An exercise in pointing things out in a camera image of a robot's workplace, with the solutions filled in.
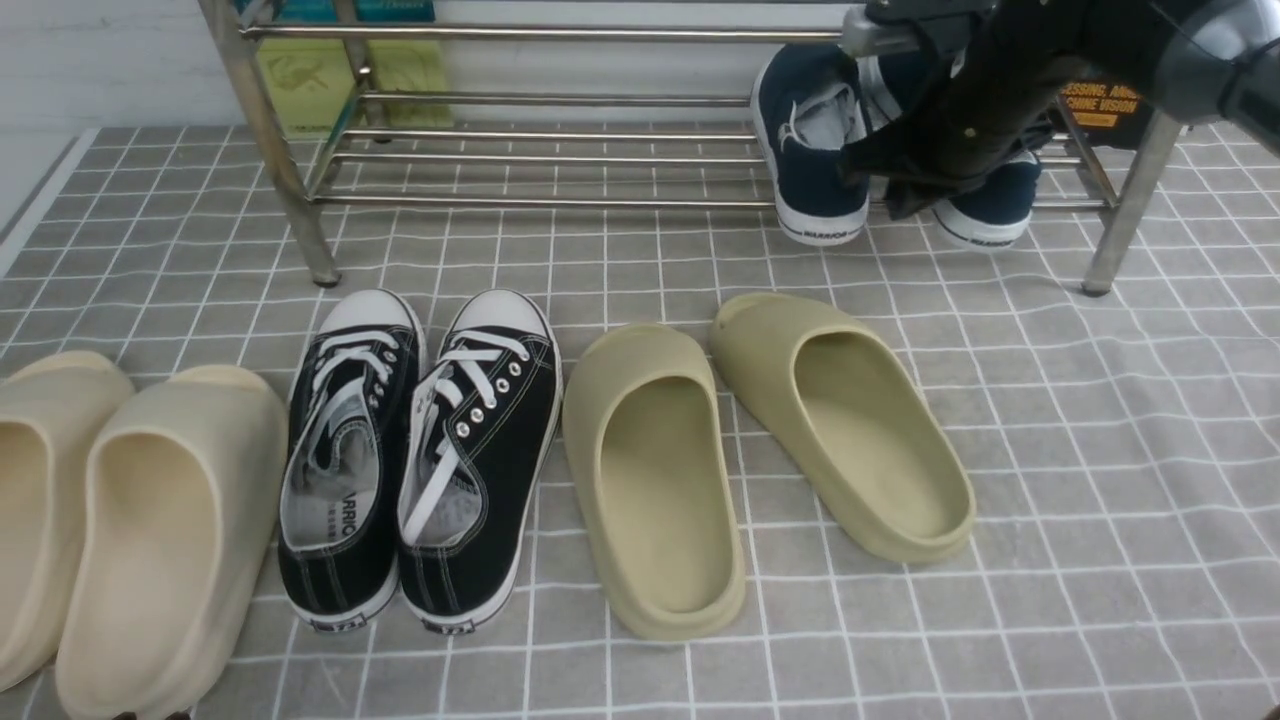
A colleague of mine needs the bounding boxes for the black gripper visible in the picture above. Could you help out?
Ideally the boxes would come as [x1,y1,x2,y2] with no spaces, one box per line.
[840,20,1085,219]

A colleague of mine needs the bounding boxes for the navy slip-on shoe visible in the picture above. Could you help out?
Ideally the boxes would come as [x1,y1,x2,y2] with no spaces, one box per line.
[858,51,1042,252]
[750,44,870,247]

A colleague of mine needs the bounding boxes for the olive slipper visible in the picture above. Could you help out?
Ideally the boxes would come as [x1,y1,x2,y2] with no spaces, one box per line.
[561,324,746,642]
[710,292,977,564]

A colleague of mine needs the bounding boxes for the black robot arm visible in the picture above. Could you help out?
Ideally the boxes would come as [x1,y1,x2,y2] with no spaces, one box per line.
[838,1,1279,219]

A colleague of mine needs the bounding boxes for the stainless steel shoe rack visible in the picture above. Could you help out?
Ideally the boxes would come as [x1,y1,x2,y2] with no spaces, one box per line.
[197,1,1189,299]

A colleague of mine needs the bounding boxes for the green book behind rack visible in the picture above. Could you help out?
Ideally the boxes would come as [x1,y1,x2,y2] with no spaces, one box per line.
[257,1,454,138]

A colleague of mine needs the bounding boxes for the black computer vision book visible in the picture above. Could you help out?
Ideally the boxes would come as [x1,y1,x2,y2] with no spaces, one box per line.
[1060,78,1153,151]

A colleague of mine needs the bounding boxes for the grey checked floor cloth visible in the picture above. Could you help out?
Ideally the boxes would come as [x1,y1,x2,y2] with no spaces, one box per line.
[1,126,1279,719]

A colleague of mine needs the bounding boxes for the black canvas sneaker right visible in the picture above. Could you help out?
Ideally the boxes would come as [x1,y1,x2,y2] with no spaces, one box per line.
[396,288,563,635]

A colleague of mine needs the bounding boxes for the black canvas sneaker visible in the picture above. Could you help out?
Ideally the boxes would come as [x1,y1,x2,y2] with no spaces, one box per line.
[396,288,563,635]
[276,290,426,633]

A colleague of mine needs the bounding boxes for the black canvas sneaker left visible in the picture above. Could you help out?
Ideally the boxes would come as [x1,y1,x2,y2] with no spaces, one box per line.
[276,290,426,633]

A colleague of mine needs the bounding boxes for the cream slipper right of pair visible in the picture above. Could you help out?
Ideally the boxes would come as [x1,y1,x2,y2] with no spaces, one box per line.
[55,365,288,719]

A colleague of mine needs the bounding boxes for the cream slipper far left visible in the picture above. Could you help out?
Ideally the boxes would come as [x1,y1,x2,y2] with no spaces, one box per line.
[1,351,134,691]

